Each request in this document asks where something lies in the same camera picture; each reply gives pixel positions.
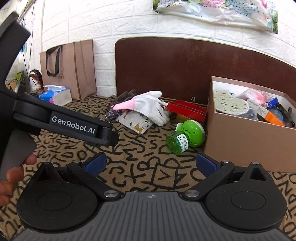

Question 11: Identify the white floral sleep mask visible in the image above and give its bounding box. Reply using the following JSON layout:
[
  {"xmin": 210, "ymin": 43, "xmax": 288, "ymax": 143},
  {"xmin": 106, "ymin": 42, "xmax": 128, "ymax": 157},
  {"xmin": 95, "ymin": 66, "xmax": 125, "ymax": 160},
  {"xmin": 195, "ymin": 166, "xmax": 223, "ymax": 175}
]
[{"xmin": 213, "ymin": 90, "xmax": 249, "ymax": 115}]

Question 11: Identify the person's left hand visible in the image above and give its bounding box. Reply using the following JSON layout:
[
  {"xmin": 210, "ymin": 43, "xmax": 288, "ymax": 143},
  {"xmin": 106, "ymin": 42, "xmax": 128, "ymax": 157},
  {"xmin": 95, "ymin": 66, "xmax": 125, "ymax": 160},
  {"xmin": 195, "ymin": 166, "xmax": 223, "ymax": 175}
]
[{"xmin": 0, "ymin": 153, "xmax": 37, "ymax": 206}]

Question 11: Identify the pink cardboard box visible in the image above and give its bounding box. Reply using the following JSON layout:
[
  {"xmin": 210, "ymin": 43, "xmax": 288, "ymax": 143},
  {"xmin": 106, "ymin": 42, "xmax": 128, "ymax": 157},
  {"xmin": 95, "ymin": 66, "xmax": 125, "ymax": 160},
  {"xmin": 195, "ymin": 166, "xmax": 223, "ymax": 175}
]
[{"xmin": 204, "ymin": 76, "xmax": 295, "ymax": 173}]

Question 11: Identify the tissue pack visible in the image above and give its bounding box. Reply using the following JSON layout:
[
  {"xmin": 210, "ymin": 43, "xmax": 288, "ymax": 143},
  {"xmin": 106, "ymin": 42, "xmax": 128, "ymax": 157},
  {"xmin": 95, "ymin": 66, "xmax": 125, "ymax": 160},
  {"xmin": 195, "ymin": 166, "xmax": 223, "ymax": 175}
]
[{"xmin": 39, "ymin": 85, "xmax": 72, "ymax": 106}]

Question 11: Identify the green plastic jar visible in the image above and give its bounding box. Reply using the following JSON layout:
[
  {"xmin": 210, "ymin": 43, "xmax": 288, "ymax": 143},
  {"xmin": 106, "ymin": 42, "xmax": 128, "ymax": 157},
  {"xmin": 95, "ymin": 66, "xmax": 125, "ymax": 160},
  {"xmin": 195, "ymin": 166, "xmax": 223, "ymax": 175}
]
[{"xmin": 166, "ymin": 120, "xmax": 206, "ymax": 155}]

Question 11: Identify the brown feather duster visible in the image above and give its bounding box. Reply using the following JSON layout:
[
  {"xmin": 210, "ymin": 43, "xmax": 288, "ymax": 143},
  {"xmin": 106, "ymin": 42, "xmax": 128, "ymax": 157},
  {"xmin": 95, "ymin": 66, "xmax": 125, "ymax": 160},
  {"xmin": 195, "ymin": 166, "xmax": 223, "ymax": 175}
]
[{"xmin": 29, "ymin": 69, "xmax": 44, "ymax": 90}]

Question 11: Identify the red flat box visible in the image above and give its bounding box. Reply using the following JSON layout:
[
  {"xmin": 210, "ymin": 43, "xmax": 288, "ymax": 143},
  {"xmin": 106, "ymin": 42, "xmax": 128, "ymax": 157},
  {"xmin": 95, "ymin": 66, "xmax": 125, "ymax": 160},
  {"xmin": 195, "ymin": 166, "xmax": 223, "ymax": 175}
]
[{"xmin": 166, "ymin": 100, "xmax": 208, "ymax": 122}]

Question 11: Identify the star pattern fabric pouch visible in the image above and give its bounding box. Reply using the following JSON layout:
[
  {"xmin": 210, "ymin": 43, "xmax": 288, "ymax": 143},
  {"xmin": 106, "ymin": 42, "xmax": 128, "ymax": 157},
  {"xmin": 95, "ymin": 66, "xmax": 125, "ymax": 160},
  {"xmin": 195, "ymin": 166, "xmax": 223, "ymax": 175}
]
[{"xmin": 116, "ymin": 110, "xmax": 154, "ymax": 135}]

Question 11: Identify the pink paper shopping bag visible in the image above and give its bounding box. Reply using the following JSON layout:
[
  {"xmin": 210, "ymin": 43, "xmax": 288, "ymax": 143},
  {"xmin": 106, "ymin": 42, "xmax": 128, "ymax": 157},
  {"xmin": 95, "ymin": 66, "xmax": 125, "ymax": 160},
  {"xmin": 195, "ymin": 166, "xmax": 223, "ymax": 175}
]
[{"xmin": 40, "ymin": 39, "xmax": 97, "ymax": 100}]

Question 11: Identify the orange small box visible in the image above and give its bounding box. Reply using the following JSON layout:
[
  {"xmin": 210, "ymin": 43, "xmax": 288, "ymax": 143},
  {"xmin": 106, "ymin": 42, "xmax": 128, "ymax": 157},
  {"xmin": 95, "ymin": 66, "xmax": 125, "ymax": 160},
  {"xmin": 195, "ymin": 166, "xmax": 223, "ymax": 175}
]
[{"xmin": 247, "ymin": 99, "xmax": 285, "ymax": 126}]

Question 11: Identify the white glove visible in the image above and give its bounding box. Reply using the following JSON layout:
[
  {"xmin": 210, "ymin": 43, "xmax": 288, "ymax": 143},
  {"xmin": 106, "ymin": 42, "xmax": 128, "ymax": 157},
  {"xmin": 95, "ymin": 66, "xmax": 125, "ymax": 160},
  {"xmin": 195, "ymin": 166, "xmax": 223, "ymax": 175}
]
[{"xmin": 129, "ymin": 90, "xmax": 170, "ymax": 126}]

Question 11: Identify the dark red headboard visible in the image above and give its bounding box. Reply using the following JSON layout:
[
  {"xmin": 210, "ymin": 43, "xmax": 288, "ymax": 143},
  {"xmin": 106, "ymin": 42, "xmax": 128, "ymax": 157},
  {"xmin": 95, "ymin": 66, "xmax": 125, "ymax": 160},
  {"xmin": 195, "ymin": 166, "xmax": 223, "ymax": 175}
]
[{"xmin": 114, "ymin": 37, "xmax": 295, "ymax": 104}]

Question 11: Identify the floral plastic sheet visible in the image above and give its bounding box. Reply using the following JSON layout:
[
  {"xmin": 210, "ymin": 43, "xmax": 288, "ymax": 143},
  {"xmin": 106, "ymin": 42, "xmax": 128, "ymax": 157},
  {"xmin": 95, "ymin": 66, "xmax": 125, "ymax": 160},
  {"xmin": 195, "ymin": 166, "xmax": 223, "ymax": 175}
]
[{"xmin": 152, "ymin": 0, "xmax": 278, "ymax": 34}]

